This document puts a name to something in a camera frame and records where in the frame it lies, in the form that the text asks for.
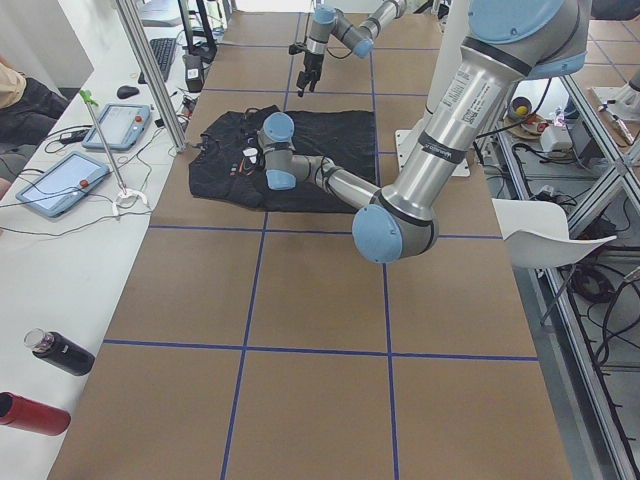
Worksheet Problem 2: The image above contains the blue teach pendant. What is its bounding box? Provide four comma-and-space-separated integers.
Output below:
98, 103, 151, 152
15, 152, 111, 218

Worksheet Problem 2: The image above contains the black graphic t-shirt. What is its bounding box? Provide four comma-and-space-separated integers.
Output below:
189, 106, 379, 213

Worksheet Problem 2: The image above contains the seated person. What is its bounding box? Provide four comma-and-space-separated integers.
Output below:
1, 56, 69, 146

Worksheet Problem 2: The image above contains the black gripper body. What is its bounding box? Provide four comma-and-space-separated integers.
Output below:
288, 43, 324, 80

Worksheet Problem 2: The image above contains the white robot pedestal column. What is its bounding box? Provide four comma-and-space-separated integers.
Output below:
394, 0, 506, 178

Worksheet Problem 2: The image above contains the near blue teach pendant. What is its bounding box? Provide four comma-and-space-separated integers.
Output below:
15, 152, 111, 218

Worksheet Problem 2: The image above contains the far blue teach pendant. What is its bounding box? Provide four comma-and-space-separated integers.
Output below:
98, 103, 151, 152

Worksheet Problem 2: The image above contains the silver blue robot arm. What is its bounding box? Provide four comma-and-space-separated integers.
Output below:
288, 0, 407, 97
257, 1, 592, 263

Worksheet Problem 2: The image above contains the aluminium frame post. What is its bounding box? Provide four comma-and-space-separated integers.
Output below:
115, 0, 186, 153

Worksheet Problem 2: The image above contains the black computer mouse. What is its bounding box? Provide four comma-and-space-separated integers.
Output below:
116, 85, 140, 100

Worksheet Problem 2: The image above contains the white plastic chair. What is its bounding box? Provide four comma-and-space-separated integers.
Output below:
492, 199, 617, 269

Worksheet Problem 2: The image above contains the red water bottle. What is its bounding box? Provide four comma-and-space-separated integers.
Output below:
1, 392, 71, 436

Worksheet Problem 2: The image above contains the black box with label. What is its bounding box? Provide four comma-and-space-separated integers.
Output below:
183, 54, 205, 93

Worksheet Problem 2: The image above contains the black water bottle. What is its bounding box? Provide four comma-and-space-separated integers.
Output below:
23, 328, 95, 376

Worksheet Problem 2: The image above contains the bowl with yellow ball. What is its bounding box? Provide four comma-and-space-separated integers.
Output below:
507, 96, 532, 121

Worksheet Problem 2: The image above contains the black keyboard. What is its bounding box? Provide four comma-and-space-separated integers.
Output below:
149, 37, 177, 82

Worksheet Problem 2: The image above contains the metal reacher grabber stick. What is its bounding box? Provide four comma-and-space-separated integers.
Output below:
79, 90, 150, 218

